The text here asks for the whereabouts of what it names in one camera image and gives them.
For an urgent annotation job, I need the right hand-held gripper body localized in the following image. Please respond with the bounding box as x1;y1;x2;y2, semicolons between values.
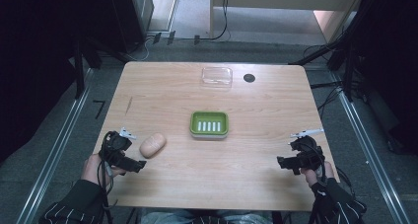
288;127;327;173

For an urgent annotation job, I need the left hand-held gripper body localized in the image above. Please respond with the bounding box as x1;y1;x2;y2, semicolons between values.
99;127;138;169

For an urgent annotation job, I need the tan bread roll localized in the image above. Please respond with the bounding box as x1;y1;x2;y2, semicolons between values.
139;132;168;159

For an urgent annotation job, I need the green soap dish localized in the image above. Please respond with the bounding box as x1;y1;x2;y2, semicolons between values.
189;111;230;140

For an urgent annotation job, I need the clear plastic container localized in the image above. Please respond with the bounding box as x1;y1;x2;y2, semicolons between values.
200;66;234;89

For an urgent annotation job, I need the person's right hand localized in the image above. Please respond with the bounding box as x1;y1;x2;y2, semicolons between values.
300;160;336;188

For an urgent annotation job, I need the person's left hand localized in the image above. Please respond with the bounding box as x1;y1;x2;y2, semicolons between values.
80;153;128;187

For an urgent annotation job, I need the black tape corner mark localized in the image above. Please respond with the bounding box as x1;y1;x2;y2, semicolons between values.
92;100;106;120

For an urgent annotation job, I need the black metal stand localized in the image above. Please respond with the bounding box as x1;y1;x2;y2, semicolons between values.
72;36;103;101
289;6;373;103

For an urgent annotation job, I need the black cabinet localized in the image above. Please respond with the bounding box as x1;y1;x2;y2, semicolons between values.
82;0;156;54

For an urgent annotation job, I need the white wooden furniture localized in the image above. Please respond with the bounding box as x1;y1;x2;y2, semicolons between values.
208;0;368;44

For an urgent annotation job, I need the left hand-held gripper black cable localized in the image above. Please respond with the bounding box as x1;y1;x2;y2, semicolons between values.
98;131;120;224

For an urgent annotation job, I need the black floor cable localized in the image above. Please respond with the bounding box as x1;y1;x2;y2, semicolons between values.
302;43;349;119

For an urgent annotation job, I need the aluminium floor rail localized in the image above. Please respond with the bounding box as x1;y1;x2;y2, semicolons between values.
329;70;413;224
15;67;95;224

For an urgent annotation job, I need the white floor cable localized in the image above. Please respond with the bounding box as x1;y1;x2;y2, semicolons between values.
124;36;157;62

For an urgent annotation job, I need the black hanging cable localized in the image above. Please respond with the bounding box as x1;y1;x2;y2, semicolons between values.
198;0;232;42

